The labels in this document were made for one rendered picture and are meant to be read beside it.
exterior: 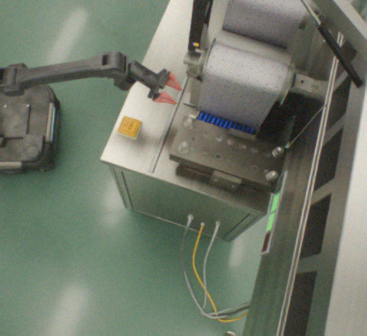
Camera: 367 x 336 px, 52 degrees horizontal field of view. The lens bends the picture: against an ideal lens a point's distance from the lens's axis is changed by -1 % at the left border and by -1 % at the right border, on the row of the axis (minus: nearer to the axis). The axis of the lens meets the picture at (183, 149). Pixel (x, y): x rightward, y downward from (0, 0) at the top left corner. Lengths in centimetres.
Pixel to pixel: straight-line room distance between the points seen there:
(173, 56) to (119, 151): 48
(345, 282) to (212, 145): 80
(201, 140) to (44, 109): 125
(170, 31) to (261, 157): 73
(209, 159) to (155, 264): 108
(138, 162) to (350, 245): 94
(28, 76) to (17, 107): 103
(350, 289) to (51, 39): 261
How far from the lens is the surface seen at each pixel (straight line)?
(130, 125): 147
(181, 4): 184
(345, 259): 67
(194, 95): 147
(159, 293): 226
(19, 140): 232
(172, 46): 169
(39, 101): 240
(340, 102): 102
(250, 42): 132
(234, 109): 132
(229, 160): 133
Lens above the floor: 226
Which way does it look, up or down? 68 degrees down
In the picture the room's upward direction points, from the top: 10 degrees clockwise
